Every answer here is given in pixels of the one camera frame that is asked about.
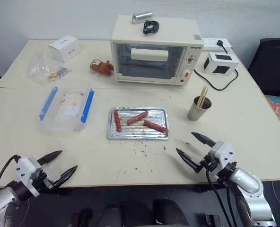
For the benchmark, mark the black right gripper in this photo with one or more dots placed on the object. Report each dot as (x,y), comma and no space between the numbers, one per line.
(209,164)

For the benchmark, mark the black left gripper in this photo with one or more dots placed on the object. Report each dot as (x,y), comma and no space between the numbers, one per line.
(45,181)

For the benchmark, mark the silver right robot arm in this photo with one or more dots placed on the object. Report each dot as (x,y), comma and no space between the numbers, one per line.
(246,183)

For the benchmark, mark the wooden chopstick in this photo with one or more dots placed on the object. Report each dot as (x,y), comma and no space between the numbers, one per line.
(203,97)

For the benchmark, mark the metal cup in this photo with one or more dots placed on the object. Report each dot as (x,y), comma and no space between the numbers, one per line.
(198,112)

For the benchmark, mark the red sausage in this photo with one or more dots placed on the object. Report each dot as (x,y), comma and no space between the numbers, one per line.
(117,120)
(137,117)
(155,126)

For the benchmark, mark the foil-lined metal baking tray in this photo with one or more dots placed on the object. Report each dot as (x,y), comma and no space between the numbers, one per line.
(159,118)

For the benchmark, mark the blue container latch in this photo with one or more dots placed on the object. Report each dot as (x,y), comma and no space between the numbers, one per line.
(87,105)
(47,102)

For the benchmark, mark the clear plastic container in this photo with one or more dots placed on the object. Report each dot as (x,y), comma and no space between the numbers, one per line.
(64,99)

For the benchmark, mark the dark rounded shape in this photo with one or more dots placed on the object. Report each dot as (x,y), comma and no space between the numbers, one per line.
(111,215)
(170,212)

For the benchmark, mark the small black block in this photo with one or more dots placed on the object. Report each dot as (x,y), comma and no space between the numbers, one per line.
(213,220)

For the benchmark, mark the white box with black squares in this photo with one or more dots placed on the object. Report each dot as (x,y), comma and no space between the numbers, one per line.
(221,63)

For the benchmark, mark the clear bag with coloured pieces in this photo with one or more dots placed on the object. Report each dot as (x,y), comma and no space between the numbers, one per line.
(39,67)

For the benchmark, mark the white power strip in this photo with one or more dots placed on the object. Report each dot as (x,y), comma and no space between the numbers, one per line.
(209,43)

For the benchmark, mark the black power plug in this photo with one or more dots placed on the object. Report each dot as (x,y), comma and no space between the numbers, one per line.
(221,44)

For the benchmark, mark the brown plush toy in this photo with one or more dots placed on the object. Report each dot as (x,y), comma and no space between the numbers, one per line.
(103,67)

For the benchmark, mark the black chair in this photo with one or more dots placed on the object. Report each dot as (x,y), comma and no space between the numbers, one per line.
(272,66)

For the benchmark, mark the white toaster oven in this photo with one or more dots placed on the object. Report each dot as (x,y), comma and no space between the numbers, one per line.
(151,42)

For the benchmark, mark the white cardboard box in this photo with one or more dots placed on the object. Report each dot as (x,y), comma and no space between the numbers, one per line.
(64,48)

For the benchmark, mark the silver cylinder object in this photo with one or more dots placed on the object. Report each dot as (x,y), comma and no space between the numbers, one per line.
(142,17)

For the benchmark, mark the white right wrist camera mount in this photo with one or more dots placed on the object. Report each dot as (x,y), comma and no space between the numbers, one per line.
(221,152)

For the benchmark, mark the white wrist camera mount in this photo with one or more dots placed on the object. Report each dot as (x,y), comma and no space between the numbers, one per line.
(221,152)
(26,168)

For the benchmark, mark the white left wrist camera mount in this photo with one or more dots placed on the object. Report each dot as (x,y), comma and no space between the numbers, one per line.
(26,168)

